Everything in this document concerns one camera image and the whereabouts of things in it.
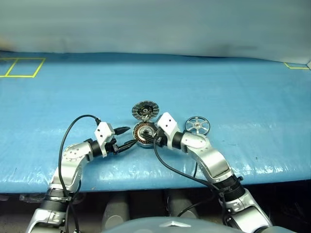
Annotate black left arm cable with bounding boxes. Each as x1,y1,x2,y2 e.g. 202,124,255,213
58,114,103,233

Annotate blue foam table cover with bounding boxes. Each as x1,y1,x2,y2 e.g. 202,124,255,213
0,50,311,195

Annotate grey robot torso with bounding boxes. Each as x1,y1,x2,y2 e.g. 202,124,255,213
102,216,243,233

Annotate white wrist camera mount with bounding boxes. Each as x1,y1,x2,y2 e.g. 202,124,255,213
94,122,116,158
156,112,180,146

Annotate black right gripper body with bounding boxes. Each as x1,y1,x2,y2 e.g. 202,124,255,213
153,127,169,148

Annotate round silver hinged motor lid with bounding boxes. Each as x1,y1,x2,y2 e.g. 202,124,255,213
131,101,160,121

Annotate round silver motor housing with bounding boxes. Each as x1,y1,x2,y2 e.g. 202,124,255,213
132,121,156,148

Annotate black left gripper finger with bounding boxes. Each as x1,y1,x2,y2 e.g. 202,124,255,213
114,126,131,136
119,139,138,152

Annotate grey rounded cylinder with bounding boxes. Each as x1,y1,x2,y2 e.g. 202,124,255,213
167,190,199,218
102,193,131,229

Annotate silver spoked rotor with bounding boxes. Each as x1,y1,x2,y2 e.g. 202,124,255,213
184,116,211,135

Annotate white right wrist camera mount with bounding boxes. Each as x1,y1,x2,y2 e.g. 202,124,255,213
156,112,180,146

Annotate clear crumpled plastic film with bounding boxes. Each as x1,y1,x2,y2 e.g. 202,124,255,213
19,193,48,204

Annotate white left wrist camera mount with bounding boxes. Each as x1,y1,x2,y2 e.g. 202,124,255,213
94,122,116,158

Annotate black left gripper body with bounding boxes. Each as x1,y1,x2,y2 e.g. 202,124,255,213
106,135,122,155

